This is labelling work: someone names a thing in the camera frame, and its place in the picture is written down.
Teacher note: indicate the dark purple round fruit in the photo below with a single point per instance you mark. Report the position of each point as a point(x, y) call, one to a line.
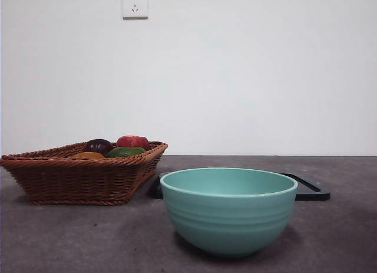
point(98, 144)

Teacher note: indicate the green avocado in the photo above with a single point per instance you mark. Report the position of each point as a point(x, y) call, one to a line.
point(125, 151)

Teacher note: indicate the dark teal rectangular tray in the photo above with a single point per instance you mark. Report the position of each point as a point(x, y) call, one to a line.
point(312, 193)

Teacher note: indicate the brown wicker basket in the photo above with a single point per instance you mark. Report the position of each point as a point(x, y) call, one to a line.
point(73, 178)

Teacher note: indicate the brown kiwi fruit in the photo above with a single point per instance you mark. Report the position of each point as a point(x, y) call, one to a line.
point(88, 155)

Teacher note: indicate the teal ceramic bowl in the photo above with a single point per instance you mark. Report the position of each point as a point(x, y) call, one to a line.
point(228, 220)

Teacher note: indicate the white wall power socket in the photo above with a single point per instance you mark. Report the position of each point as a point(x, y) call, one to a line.
point(135, 4)

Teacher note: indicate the red peach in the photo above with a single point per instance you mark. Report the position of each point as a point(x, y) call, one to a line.
point(132, 141)

